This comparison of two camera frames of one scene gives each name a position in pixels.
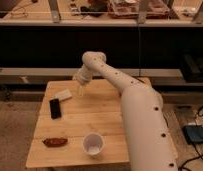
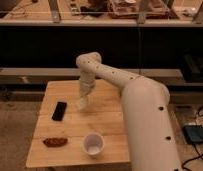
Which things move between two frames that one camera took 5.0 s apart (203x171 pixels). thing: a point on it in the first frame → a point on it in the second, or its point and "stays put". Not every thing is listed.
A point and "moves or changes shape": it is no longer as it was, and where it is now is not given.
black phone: (55, 108) moves or changes shape
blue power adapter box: (195, 134) stays put
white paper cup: (93, 144) stays put
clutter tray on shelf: (129, 9) stays put
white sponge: (63, 95) → (80, 103)
